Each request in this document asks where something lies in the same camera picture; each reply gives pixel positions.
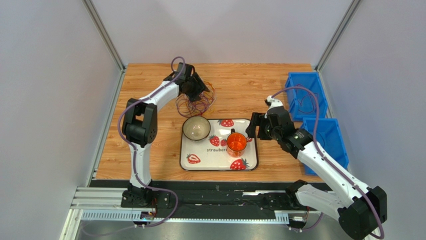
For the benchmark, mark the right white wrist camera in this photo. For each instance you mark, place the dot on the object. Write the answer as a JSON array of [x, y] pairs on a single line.
[[272, 103]]

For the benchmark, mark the white strawberry tray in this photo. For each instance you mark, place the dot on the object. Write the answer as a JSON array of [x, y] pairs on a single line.
[[210, 154]]

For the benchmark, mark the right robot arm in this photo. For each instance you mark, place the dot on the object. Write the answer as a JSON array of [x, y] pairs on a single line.
[[329, 173]]

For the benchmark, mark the near blue plastic bin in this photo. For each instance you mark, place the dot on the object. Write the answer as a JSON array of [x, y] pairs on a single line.
[[329, 136]]

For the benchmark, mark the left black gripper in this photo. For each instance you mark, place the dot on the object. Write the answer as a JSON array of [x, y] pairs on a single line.
[[200, 87]]

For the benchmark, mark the orange transparent mug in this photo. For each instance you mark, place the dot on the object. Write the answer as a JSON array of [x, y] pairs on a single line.
[[236, 143]]

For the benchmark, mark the aluminium frame rail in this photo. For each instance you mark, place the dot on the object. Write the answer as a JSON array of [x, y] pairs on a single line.
[[101, 200]]

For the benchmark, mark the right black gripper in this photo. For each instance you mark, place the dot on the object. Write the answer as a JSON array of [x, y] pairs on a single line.
[[260, 126]]

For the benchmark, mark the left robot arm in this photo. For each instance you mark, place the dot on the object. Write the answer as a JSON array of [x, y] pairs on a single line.
[[138, 125]]

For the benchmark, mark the blue plastic bin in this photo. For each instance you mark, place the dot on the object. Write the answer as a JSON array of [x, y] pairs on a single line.
[[301, 103], [329, 136]]

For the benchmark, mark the far blue plastic bin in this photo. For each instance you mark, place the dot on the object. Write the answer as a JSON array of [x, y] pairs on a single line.
[[301, 103]]

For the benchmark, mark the beige ceramic bowl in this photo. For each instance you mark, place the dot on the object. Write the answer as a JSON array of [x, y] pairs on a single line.
[[196, 128]]

